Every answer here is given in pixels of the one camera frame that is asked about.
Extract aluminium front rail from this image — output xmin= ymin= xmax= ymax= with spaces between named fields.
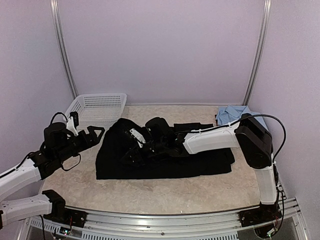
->
xmin=22 ymin=197 xmax=308 ymax=240

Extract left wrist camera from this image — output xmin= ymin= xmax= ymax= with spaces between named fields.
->
xmin=66 ymin=111 xmax=79 ymax=137

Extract light blue shirt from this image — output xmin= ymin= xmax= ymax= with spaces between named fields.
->
xmin=215 ymin=105 xmax=260 ymax=126

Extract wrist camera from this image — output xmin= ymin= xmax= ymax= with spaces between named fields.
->
xmin=129 ymin=128 xmax=146 ymax=148
xmin=66 ymin=111 xmax=79 ymax=137

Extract right aluminium corner post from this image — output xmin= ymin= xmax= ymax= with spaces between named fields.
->
xmin=242 ymin=0 xmax=272 ymax=106

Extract aluminium corner post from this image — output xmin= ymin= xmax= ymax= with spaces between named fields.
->
xmin=242 ymin=0 xmax=272 ymax=106
xmin=49 ymin=0 xmax=78 ymax=99

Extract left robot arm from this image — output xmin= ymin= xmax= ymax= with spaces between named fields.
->
xmin=0 ymin=111 xmax=105 ymax=227

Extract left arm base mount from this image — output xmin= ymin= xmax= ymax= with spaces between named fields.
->
xmin=42 ymin=190 xmax=88 ymax=228

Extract black long sleeve shirt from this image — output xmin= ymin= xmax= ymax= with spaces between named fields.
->
xmin=95 ymin=117 xmax=235 ymax=180

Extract white perforated plastic basket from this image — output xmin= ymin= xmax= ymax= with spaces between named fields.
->
xmin=64 ymin=93 xmax=127 ymax=131

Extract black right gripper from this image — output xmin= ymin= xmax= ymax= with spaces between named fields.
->
xmin=120 ymin=138 xmax=166 ymax=167

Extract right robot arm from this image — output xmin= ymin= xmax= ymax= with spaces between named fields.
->
xmin=120 ymin=113 xmax=279 ymax=222

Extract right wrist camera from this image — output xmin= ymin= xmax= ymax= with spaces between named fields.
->
xmin=129 ymin=128 xmax=146 ymax=148

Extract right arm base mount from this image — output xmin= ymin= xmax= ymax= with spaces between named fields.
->
xmin=238 ymin=201 xmax=283 ymax=227

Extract left aluminium corner post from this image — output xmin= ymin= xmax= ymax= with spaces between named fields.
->
xmin=49 ymin=0 xmax=78 ymax=99

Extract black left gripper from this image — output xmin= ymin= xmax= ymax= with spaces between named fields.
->
xmin=55 ymin=125 xmax=104 ymax=163

